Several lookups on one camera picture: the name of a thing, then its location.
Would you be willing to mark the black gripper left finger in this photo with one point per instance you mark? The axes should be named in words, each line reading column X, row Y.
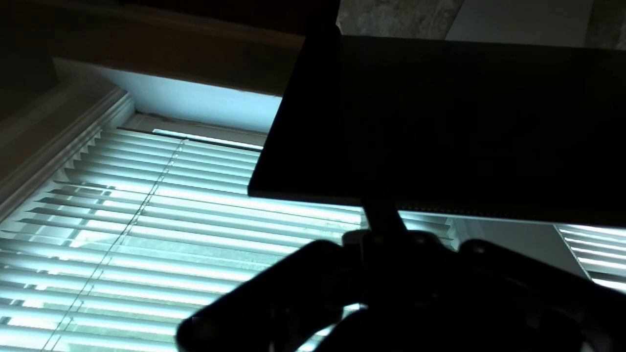
column 286, row 293

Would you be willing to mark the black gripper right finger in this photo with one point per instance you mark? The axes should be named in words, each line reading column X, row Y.
column 495, row 299

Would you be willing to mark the black screen television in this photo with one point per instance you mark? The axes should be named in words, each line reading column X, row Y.
column 456, row 123

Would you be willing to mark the narrow white window blinds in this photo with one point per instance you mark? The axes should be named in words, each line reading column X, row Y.
column 597, row 254

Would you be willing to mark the large white window blinds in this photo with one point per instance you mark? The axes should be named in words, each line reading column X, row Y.
column 129, row 246

